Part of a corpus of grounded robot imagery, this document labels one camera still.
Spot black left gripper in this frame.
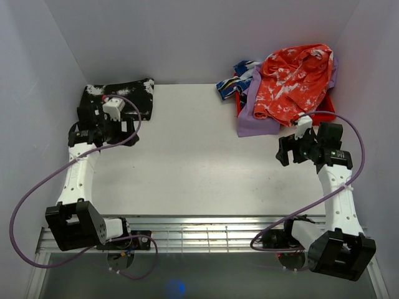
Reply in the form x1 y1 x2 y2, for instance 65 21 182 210
96 113 138 146

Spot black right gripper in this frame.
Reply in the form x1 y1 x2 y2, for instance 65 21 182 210
275 126 320 166

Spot black white tie-dye trousers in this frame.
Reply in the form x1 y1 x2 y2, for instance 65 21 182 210
76 77 156 147

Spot orange white tie-dye garment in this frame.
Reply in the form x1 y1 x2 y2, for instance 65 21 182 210
253 44 334 126

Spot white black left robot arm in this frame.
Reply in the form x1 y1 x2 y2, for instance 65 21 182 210
46 97 139 251

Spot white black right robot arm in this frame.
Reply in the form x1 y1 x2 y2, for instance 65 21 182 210
276 116 376 281

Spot lilac purple garment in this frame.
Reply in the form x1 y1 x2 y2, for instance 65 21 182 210
234 58 338 138

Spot red plastic bin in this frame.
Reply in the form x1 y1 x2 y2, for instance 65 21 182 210
234 92 335 126

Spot blue white patterned garment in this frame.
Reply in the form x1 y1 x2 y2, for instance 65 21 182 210
216 60 261 101

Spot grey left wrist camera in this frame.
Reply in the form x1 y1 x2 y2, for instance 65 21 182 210
102 97 125 121

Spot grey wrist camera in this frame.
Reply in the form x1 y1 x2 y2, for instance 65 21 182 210
102 97 125 121
294 116 312 140

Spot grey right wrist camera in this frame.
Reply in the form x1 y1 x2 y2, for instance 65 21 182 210
294 116 312 140

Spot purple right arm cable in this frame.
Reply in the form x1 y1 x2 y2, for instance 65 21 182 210
250 111 365 272

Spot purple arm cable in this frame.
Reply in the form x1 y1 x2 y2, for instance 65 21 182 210
250 111 365 272
9 95 159 280

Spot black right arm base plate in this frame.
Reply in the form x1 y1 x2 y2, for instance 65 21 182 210
255 229 309 272

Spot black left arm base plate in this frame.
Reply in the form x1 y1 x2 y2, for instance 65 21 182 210
95 229 153 272

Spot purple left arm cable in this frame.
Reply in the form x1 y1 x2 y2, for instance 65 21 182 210
9 95 159 280

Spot aluminium table frame rails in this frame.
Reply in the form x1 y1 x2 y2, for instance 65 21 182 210
36 214 375 255

